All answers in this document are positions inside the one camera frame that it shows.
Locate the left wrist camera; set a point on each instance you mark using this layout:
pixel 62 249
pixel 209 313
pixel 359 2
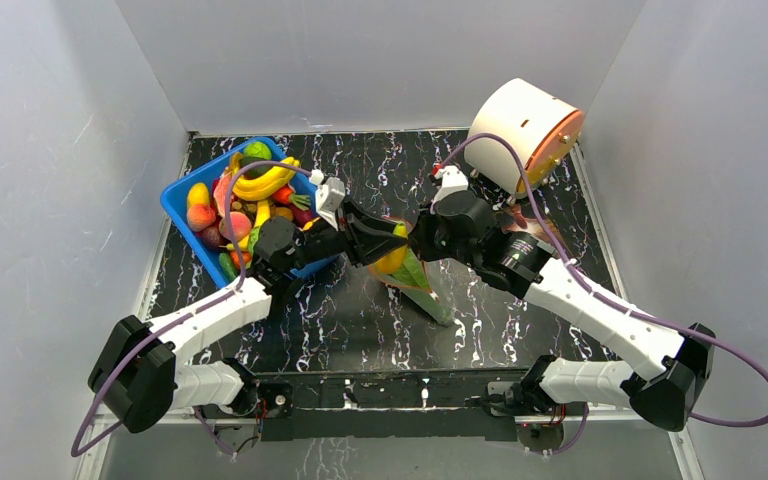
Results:
pixel 329 196

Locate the orange peach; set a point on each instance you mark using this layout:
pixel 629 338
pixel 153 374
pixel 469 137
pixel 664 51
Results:
pixel 200 216

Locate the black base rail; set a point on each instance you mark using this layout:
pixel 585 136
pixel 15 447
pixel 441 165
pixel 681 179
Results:
pixel 483 403

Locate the yellow lemon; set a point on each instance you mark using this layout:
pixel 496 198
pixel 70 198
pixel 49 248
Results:
pixel 199 195

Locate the dark book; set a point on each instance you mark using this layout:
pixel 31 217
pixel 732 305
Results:
pixel 516 218

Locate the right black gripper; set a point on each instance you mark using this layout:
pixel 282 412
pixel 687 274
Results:
pixel 428 237

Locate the blue plastic basket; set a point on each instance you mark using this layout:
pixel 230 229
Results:
pixel 174 201

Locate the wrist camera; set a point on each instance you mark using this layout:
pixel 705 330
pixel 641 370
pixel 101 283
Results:
pixel 449 180
pixel 329 196

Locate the green avocado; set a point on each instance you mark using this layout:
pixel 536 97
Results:
pixel 255 164

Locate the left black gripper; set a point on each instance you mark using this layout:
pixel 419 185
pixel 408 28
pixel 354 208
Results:
pixel 368 249

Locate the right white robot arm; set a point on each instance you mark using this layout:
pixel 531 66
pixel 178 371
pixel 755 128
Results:
pixel 660 372

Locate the green leaf vegetable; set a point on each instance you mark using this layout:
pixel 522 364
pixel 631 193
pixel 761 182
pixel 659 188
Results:
pixel 420 287

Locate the yellow bell pepper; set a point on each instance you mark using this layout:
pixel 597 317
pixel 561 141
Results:
pixel 391 262

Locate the yellow banana bunch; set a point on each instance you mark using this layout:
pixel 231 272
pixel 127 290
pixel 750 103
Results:
pixel 267 179

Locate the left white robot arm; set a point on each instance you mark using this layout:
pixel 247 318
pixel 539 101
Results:
pixel 146 370

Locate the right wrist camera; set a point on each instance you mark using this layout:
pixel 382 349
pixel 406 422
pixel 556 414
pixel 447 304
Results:
pixel 449 180

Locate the white cylindrical container orange lid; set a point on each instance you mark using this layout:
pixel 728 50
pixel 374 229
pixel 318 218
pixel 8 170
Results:
pixel 540 127

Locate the clear zip top bag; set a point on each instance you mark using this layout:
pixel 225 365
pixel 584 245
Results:
pixel 387 280

